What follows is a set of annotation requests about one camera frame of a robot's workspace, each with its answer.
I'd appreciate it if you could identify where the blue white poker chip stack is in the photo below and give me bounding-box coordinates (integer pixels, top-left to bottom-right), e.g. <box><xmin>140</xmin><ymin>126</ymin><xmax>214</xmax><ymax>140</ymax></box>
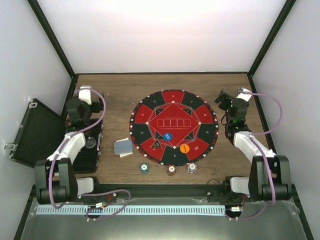
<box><xmin>186</xmin><ymin>162</ymin><xmax>198</xmax><ymax>175</ymax></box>

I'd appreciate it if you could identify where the triangular all in marker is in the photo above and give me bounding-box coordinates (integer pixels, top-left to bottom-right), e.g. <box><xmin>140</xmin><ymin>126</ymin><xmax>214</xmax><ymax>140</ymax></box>
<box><xmin>150</xmin><ymin>139</ymin><xmax>162</xmax><ymax>149</ymax></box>

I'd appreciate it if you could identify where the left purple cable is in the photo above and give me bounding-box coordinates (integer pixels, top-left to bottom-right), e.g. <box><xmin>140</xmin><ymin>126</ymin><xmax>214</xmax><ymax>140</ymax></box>
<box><xmin>48</xmin><ymin>89</ymin><xmax>107</xmax><ymax>209</ymax></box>

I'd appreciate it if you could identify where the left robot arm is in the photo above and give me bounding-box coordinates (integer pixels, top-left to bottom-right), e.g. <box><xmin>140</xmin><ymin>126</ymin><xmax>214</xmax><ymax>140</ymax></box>
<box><xmin>34</xmin><ymin>85</ymin><xmax>106</xmax><ymax>209</ymax></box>

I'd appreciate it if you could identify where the green poker chip stack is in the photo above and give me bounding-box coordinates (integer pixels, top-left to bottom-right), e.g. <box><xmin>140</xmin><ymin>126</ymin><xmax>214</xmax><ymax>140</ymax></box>
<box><xmin>139</xmin><ymin>163</ymin><xmax>149</xmax><ymax>174</ymax></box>

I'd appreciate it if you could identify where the light blue slotted cable duct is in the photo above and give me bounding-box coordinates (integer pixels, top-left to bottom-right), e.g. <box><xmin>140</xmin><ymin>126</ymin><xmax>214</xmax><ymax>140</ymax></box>
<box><xmin>36</xmin><ymin>205</ymin><xmax>226</xmax><ymax>216</ymax></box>

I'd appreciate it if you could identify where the black poker set case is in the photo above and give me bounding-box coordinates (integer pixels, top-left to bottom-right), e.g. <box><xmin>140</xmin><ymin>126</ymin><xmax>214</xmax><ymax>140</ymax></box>
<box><xmin>6</xmin><ymin>96</ymin><xmax>103</xmax><ymax>174</ymax></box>

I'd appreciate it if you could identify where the orange brown poker chip stack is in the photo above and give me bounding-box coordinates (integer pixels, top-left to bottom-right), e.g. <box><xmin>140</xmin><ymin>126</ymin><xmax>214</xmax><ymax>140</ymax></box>
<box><xmin>167</xmin><ymin>165</ymin><xmax>176</xmax><ymax>177</ymax></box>

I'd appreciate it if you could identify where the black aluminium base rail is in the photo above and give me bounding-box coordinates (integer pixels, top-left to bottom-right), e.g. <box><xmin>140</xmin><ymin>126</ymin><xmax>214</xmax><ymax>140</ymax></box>
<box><xmin>77</xmin><ymin>183</ymin><xmax>298</xmax><ymax>204</ymax></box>

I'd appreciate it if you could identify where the black frame post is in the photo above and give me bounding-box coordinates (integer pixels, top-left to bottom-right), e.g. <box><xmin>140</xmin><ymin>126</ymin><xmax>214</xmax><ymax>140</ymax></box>
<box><xmin>248</xmin><ymin>0</ymin><xmax>296</xmax><ymax>77</ymax></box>
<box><xmin>26</xmin><ymin>0</ymin><xmax>76</xmax><ymax>77</ymax></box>

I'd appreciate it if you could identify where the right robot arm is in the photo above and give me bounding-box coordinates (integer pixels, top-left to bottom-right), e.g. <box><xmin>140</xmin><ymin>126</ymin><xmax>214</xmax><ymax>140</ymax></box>
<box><xmin>215</xmin><ymin>87</ymin><xmax>292</xmax><ymax>203</ymax></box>

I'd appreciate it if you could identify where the orange big blind button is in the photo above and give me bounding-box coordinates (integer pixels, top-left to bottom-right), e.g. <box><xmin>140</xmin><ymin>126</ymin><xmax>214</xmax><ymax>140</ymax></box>
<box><xmin>179</xmin><ymin>144</ymin><xmax>190</xmax><ymax>154</ymax></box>

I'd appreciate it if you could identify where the black round dealer button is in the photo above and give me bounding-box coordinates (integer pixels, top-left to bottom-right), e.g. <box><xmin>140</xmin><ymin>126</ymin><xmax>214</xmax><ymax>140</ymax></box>
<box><xmin>84</xmin><ymin>137</ymin><xmax>97</xmax><ymax>149</ymax></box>

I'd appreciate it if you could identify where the black frame post right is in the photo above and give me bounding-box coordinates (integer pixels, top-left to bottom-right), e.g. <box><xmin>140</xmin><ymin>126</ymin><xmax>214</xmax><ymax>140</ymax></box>
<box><xmin>248</xmin><ymin>0</ymin><xmax>296</xmax><ymax>77</ymax></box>

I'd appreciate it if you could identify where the round red black poker mat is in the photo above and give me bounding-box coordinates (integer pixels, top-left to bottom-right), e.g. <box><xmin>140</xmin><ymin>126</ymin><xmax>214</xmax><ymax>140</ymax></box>
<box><xmin>129</xmin><ymin>89</ymin><xmax>219</xmax><ymax>167</ymax></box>

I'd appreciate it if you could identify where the black frame post left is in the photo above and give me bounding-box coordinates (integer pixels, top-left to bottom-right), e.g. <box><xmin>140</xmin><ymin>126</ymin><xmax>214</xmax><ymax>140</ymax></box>
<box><xmin>26</xmin><ymin>0</ymin><xmax>76</xmax><ymax>77</ymax></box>

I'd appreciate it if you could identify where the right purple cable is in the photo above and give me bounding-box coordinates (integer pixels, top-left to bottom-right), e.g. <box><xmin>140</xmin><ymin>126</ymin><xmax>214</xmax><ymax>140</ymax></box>
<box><xmin>236</xmin><ymin>87</ymin><xmax>284</xmax><ymax>202</ymax></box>

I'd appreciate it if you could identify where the purple cable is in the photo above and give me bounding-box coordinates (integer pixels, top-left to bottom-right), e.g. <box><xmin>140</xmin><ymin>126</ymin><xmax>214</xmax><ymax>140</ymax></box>
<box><xmin>236</xmin><ymin>87</ymin><xmax>284</xmax><ymax>202</ymax></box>
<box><xmin>48</xmin><ymin>89</ymin><xmax>107</xmax><ymax>209</ymax></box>

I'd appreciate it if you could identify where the blue small blind button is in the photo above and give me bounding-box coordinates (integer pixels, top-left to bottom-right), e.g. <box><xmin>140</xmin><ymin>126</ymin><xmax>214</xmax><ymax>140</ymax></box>
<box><xmin>163</xmin><ymin>132</ymin><xmax>173</xmax><ymax>142</ymax></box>

